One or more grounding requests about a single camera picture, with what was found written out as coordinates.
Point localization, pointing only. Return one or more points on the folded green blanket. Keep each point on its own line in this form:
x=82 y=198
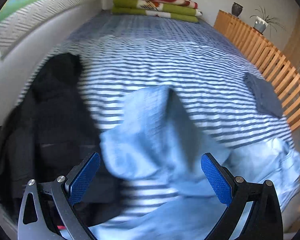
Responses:
x=180 y=11

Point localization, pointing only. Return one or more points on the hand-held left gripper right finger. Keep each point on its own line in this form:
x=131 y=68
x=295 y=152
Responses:
x=216 y=180

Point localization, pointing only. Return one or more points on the dark speckled vase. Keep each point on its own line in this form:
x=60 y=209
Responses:
x=237 y=8

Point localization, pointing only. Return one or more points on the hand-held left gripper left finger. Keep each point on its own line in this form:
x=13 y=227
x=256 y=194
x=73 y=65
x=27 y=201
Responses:
x=86 y=177

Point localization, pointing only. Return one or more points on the potted plant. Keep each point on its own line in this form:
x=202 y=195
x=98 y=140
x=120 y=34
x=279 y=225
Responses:
x=260 y=24

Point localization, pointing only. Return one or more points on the folded grey pants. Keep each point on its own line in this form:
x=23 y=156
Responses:
x=265 y=95

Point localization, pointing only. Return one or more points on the striped bed blanket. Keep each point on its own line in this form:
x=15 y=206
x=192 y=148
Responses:
x=152 y=55

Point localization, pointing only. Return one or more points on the wooden cabinet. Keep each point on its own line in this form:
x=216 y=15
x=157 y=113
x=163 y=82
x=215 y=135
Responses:
x=297 y=42

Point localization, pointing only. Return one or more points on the light blue denim pants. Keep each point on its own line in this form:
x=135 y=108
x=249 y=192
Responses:
x=150 y=130

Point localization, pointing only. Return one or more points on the black clothes pile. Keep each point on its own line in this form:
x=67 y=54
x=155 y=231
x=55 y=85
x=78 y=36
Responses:
x=52 y=117

